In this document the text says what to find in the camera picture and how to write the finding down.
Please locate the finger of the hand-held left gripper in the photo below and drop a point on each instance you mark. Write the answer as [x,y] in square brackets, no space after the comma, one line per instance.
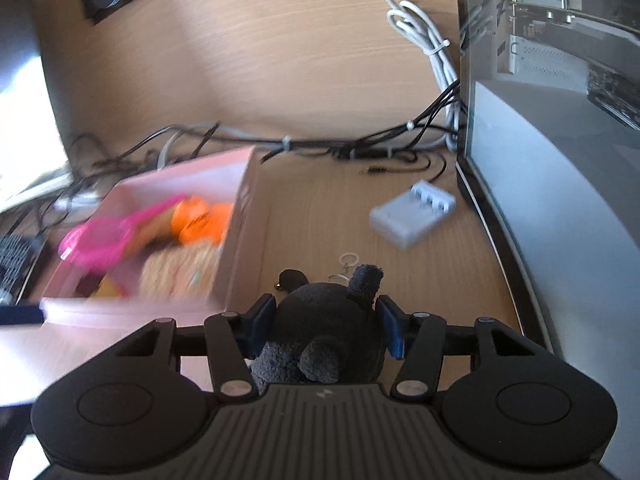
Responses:
[20,314]

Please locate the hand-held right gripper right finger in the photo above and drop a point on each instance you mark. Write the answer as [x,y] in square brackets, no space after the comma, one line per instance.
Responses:
[392,332]

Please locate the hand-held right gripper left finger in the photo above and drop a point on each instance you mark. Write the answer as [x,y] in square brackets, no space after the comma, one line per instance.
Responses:
[260,327]

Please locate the black plush toy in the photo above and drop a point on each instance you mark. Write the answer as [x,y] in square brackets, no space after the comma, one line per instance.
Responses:
[320,320]

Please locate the pale yellow toy block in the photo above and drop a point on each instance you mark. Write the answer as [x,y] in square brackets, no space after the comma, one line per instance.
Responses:
[107,287]

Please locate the tan plush toy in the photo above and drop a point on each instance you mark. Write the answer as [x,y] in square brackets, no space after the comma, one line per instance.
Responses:
[180,270]

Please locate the pink toy strainer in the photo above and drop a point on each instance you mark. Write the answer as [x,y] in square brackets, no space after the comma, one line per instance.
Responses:
[95,245]

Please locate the orange toy croissant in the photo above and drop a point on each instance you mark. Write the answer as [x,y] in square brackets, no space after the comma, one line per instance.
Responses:
[220,225]

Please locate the orange toy cup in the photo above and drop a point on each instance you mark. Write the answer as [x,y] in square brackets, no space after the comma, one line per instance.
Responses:
[190,220]

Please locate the pink cardboard box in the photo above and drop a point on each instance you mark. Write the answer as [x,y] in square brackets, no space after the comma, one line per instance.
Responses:
[220,170]

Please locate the black keyboard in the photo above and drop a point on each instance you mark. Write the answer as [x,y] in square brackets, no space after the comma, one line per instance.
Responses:
[12,265]

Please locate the grey usb hub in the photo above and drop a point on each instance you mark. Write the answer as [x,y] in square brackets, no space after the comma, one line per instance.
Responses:
[412,212]

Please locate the white power strip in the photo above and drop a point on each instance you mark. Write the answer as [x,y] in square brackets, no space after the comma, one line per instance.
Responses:
[75,202]

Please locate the glass-sided computer case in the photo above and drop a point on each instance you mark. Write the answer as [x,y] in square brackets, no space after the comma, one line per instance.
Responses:
[550,185]

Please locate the curved computer monitor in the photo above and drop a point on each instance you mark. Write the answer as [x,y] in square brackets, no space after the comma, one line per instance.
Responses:
[20,35]

